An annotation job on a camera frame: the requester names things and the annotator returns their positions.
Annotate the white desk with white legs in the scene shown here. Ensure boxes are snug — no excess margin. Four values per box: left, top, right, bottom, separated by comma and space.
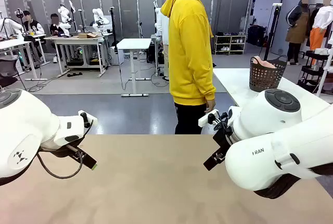
0, 38, 48, 82

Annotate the black office chair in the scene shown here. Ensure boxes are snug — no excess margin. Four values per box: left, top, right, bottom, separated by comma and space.
0, 54, 28, 91

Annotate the white shoe rack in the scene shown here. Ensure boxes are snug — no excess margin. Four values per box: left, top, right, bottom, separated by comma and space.
214, 34, 247, 56

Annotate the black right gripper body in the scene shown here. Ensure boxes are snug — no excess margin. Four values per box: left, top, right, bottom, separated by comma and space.
212, 126, 234, 155

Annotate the person in yellow hoodie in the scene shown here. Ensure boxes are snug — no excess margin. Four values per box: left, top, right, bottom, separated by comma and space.
160, 0, 220, 135

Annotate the pink herringbone towel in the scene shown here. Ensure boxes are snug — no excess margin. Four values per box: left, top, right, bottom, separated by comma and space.
253, 55, 277, 69

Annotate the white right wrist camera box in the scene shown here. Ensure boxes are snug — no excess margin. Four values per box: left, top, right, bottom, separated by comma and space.
198, 109, 219, 128

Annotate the black right arm cable sleeve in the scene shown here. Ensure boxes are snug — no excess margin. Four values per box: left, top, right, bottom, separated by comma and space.
255, 165, 333, 200

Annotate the black tripod stand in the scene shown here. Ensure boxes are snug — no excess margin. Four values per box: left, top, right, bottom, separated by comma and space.
263, 3, 284, 61

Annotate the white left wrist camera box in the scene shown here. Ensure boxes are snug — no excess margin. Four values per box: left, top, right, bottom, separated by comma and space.
78, 109, 98, 128

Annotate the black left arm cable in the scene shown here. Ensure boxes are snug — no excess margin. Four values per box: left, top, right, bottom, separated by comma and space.
36, 144, 84, 180

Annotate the dark perforated laundry basket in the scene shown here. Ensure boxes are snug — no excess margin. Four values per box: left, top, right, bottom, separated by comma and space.
249, 55, 288, 93

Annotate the white desk with grey frame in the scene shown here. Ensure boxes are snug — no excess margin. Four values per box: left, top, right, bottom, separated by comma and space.
51, 34, 108, 78

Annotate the large white table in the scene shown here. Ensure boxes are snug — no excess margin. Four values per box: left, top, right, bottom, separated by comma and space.
212, 67, 331, 131

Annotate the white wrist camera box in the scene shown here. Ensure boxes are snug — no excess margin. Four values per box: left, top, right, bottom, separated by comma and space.
78, 109, 98, 128
198, 109, 219, 128

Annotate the small white standing desk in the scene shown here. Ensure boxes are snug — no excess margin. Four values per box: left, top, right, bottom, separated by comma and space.
116, 38, 152, 97

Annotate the seated person black white jacket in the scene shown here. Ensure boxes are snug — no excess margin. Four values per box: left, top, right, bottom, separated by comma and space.
21, 10, 46, 36

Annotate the person's right hand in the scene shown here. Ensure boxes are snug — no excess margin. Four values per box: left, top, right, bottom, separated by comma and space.
203, 99, 217, 113

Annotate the black trolley cart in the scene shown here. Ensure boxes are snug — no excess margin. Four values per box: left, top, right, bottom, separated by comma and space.
297, 49, 333, 95

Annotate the seated person in black top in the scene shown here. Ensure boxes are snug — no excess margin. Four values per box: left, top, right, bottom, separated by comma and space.
49, 13, 71, 64

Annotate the standing person in white shirt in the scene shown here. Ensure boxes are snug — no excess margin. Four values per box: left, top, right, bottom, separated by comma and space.
155, 0, 175, 82

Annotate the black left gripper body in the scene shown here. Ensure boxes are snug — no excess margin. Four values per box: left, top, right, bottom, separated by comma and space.
41, 142, 86, 158

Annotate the standing person in brown coat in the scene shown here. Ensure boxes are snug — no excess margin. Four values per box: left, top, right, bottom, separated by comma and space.
285, 0, 311, 66

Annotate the person's right forearm yellow sleeve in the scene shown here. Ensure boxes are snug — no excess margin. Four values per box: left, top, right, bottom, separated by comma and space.
196, 70, 217, 103

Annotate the mannequin with orange trousers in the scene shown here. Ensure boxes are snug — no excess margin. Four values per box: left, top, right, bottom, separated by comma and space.
309, 0, 333, 66

